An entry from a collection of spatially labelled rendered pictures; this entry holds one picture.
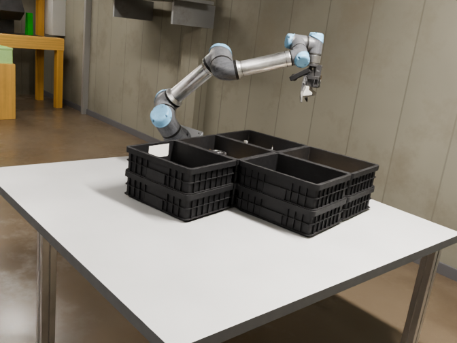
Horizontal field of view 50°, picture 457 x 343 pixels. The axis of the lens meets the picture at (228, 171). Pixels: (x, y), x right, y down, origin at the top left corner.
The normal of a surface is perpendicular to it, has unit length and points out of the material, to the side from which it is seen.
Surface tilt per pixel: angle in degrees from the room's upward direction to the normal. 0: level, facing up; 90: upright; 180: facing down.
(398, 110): 90
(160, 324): 0
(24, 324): 0
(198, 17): 90
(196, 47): 90
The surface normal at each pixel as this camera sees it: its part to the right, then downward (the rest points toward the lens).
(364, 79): -0.76, 0.10
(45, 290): 0.65, 0.29
